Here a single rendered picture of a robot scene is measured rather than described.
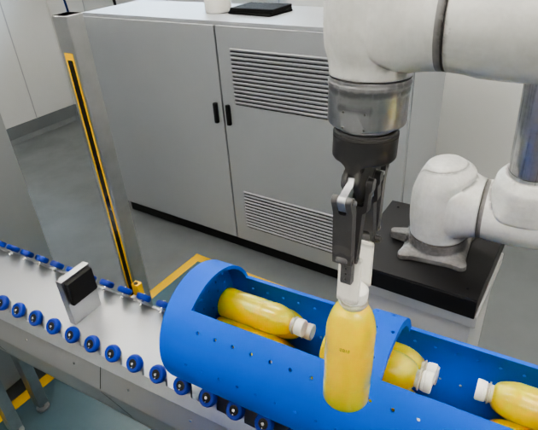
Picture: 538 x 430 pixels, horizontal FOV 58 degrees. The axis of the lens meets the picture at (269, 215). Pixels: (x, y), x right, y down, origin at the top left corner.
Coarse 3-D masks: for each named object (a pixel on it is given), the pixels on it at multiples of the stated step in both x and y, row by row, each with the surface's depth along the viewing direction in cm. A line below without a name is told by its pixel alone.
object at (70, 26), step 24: (72, 24) 134; (72, 48) 137; (72, 72) 141; (96, 96) 147; (96, 120) 149; (96, 144) 152; (96, 168) 158; (120, 192) 164; (120, 216) 166; (120, 240) 171; (120, 264) 179; (144, 288) 186
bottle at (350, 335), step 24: (336, 312) 68; (360, 312) 67; (336, 336) 68; (360, 336) 67; (336, 360) 70; (360, 360) 69; (336, 384) 72; (360, 384) 71; (336, 408) 74; (360, 408) 74
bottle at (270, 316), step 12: (228, 288) 115; (228, 300) 113; (240, 300) 112; (252, 300) 111; (264, 300) 111; (228, 312) 113; (240, 312) 111; (252, 312) 110; (264, 312) 109; (276, 312) 108; (288, 312) 108; (252, 324) 110; (264, 324) 108; (276, 324) 107; (288, 324) 107
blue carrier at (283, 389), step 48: (192, 288) 105; (240, 288) 125; (288, 288) 116; (192, 336) 100; (240, 336) 96; (384, 336) 89; (432, 336) 101; (240, 384) 96; (288, 384) 91; (384, 384) 84; (528, 384) 96
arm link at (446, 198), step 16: (432, 160) 126; (448, 160) 125; (464, 160) 123; (432, 176) 123; (448, 176) 121; (464, 176) 120; (480, 176) 125; (416, 192) 128; (432, 192) 123; (448, 192) 121; (464, 192) 120; (480, 192) 120; (416, 208) 129; (432, 208) 125; (448, 208) 122; (464, 208) 121; (416, 224) 131; (432, 224) 127; (448, 224) 125; (464, 224) 123; (432, 240) 130; (448, 240) 129; (464, 240) 131
